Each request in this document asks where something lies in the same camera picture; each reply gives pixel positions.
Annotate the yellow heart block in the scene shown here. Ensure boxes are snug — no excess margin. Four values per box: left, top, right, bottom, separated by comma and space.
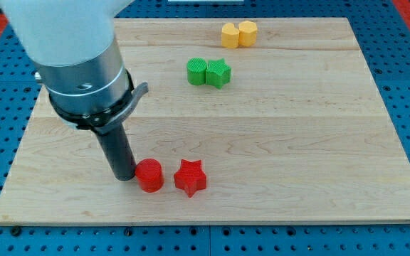
221, 23, 240, 48

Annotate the wooden board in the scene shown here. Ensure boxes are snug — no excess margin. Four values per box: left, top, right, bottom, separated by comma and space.
0, 18, 410, 226

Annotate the red cylinder block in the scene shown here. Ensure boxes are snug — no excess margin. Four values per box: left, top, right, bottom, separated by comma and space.
135, 159, 164, 193

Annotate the green cylinder block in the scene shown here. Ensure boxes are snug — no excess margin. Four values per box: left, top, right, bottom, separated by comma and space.
186, 58, 208, 85

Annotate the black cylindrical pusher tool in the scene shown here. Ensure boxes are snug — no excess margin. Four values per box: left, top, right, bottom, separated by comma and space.
94, 124, 136, 181

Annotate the red star block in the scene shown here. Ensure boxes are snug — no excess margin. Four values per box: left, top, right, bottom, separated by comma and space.
174, 159, 207, 198

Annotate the yellow hexagon block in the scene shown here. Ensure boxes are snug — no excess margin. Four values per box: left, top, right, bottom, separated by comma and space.
238, 21, 258, 47

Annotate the green star block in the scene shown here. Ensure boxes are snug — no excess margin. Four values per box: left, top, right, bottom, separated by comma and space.
206, 58, 231, 89

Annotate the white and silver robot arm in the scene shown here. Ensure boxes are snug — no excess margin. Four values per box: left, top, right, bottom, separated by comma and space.
0, 0, 147, 134

